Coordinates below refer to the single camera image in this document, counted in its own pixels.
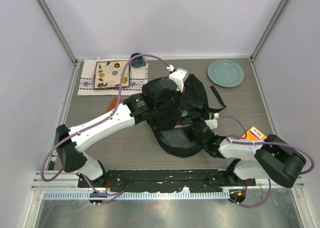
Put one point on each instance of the orange paperback book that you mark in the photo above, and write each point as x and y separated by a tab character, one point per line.
253	133

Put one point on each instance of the light teal round plate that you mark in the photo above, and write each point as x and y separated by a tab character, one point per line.
225	73

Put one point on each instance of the floral square ceramic plate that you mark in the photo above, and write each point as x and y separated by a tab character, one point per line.
108	74

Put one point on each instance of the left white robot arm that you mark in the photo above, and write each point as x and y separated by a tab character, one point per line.
71	143

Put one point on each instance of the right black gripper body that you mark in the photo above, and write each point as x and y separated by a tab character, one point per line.
203	144

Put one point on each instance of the green coin book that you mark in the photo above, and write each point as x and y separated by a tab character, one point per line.
189	113

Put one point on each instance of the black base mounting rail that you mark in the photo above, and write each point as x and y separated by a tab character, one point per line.
163	181

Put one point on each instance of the brown leather wallet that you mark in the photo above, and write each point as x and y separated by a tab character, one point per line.
112	105

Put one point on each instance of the dark blue ceramic cup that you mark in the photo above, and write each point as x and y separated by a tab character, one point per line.
137	62

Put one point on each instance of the black student backpack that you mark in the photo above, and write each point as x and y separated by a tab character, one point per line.
172	136

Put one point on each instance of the white slotted cable duct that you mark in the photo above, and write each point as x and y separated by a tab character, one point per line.
183	195

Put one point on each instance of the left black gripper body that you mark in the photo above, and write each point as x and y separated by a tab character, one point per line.
174	104

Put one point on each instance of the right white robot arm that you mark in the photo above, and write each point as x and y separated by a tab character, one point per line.
269	158

